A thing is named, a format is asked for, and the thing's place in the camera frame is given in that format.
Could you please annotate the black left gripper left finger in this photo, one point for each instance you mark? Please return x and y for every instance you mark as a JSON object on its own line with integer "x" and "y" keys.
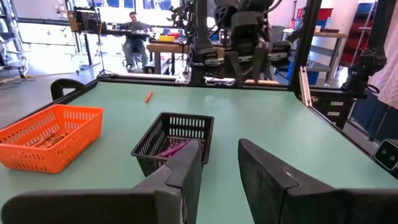
{"x": 109, "y": 207}

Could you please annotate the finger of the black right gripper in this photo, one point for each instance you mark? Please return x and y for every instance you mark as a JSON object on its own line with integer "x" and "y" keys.
{"x": 235, "y": 70}
{"x": 260, "y": 67}

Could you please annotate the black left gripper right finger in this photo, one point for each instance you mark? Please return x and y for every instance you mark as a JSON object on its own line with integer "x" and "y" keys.
{"x": 295, "y": 207}

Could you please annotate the purple crayon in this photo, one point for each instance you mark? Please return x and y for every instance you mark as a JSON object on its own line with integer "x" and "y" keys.
{"x": 168, "y": 146}
{"x": 172, "y": 148}

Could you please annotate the orange crayon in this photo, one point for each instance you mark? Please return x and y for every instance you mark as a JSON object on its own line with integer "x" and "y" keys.
{"x": 149, "y": 96}
{"x": 56, "y": 140}
{"x": 43, "y": 140}

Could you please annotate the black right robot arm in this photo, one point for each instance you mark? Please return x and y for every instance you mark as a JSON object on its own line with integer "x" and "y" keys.
{"x": 202, "y": 46}

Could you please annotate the silver aluminium profile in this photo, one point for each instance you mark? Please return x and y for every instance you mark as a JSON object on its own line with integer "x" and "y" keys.
{"x": 304, "y": 87}

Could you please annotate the wooden desk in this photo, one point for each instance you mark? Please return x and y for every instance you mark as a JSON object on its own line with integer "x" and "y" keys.
{"x": 168, "y": 48}

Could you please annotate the black plastic basket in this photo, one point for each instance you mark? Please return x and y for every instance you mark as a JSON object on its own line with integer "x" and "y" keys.
{"x": 149, "y": 146}

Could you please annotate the wooden shelf table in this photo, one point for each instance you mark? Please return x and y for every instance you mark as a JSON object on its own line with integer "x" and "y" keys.
{"x": 329, "y": 35}

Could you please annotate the orange plastic basket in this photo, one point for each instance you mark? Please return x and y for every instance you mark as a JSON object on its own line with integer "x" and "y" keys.
{"x": 46, "y": 158}

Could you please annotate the black drawer cabinet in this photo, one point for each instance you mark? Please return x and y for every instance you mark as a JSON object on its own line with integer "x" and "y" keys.
{"x": 332, "y": 109}

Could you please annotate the red storage shelf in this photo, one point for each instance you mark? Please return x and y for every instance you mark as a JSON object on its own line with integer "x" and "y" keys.
{"x": 357, "y": 31}

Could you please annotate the person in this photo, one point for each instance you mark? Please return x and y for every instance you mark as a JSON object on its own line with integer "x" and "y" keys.
{"x": 135, "y": 40}

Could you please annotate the white patterned fabric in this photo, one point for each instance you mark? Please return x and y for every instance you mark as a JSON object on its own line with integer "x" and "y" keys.
{"x": 388, "y": 71}

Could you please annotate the black table clamp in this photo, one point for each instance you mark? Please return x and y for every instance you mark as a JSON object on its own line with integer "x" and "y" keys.
{"x": 59, "y": 87}

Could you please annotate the black tripod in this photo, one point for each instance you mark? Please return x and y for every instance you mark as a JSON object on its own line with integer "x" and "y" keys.
{"x": 104, "y": 62}

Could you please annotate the black pegboard stand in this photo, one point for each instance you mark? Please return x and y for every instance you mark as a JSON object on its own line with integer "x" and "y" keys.
{"x": 88, "y": 20}

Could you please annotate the black frame post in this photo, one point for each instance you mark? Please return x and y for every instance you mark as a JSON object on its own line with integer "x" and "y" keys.
{"x": 306, "y": 46}

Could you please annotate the small stereo camera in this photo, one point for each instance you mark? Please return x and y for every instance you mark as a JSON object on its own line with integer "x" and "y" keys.
{"x": 385, "y": 154}

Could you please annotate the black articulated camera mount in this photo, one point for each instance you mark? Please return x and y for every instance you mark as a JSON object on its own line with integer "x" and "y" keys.
{"x": 370, "y": 59}

